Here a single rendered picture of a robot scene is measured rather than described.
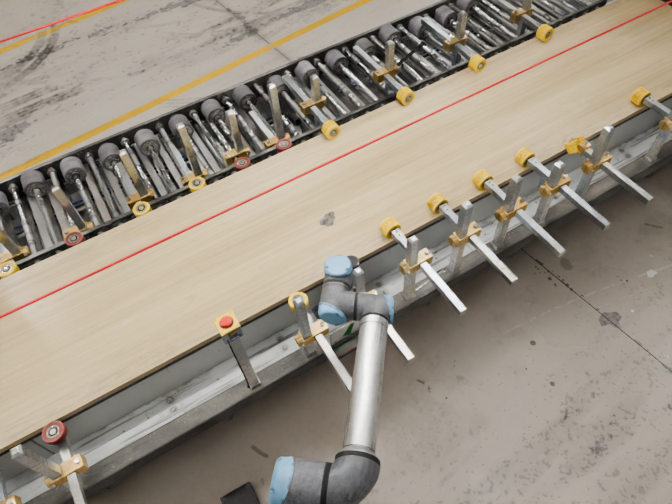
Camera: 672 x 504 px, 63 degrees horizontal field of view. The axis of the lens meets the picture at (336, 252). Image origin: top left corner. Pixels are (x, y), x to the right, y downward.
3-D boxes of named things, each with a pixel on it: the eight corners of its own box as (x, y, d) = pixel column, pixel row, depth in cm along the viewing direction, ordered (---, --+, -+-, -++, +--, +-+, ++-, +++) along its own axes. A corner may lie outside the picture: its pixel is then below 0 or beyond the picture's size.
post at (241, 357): (261, 384, 224) (239, 334, 187) (251, 391, 223) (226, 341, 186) (257, 376, 226) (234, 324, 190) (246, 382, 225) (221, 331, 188)
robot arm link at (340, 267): (320, 275, 175) (325, 249, 180) (323, 295, 185) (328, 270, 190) (350, 278, 173) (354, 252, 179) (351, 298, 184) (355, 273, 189)
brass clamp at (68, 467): (90, 470, 197) (84, 466, 193) (52, 491, 194) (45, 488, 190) (85, 455, 200) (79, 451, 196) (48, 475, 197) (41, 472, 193)
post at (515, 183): (501, 248, 257) (524, 177, 218) (495, 251, 256) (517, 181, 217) (496, 243, 259) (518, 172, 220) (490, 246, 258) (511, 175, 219)
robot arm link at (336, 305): (352, 314, 167) (357, 280, 174) (314, 311, 169) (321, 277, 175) (353, 329, 175) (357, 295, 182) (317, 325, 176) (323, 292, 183)
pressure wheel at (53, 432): (51, 448, 204) (35, 438, 195) (63, 427, 208) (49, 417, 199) (69, 454, 202) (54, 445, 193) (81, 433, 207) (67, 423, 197)
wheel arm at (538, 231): (564, 254, 225) (566, 248, 222) (557, 258, 224) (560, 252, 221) (484, 178, 251) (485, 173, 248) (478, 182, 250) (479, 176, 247)
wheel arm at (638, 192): (650, 202, 237) (653, 197, 235) (646, 205, 237) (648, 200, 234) (587, 152, 256) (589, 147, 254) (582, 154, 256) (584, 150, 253)
